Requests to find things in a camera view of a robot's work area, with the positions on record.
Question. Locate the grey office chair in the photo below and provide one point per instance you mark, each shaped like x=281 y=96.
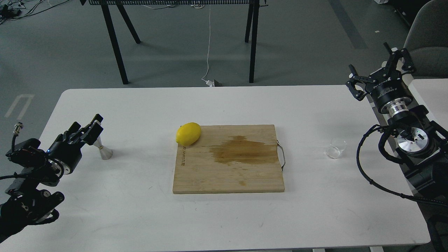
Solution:
x=427 y=40

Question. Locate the black metal table frame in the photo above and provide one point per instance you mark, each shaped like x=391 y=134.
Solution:
x=130 y=23

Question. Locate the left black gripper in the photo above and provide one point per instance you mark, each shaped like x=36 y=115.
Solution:
x=66 y=147

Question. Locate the yellow lemon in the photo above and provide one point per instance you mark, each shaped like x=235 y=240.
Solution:
x=188 y=134

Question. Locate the steel double jigger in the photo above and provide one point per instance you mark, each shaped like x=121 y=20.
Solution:
x=105 y=152

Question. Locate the bamboo cutting board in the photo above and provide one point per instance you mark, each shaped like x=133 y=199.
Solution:
x=230 y=159

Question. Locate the small clear glass cup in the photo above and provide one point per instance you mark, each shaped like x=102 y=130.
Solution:
x=336 y=148

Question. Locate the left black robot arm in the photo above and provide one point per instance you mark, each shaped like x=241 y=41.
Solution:
x=28 y=205

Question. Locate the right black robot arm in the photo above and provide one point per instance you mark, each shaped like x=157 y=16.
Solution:
x=409 y=137

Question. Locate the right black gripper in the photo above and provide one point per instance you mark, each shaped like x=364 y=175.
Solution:
x=383 y=88

